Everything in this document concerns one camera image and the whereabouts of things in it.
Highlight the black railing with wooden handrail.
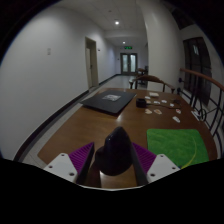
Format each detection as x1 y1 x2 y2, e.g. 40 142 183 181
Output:
179 67 224 149

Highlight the white single door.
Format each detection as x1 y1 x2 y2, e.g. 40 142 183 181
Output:
84 36 100 90

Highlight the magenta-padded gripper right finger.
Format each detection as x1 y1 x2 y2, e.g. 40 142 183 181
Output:
129 142 182 187

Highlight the black computer mouse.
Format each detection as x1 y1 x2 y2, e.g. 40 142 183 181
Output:
94 126 135 177

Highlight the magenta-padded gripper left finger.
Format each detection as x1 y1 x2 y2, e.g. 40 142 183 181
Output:
43 141 96 186

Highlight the brown wooden chair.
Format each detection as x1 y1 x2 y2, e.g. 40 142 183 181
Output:
136 67 149 77

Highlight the dark framed window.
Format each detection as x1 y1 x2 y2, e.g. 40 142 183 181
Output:
182 36 213 106

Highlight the small black box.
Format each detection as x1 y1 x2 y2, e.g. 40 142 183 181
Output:
135 97 148 109

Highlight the black closed laptop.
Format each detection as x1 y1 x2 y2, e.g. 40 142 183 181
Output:
79 89 138 116

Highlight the green mouse pad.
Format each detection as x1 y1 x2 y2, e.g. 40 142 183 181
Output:
146 128 210 170

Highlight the glass double door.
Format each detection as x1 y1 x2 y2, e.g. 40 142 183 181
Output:
119 52 138 75

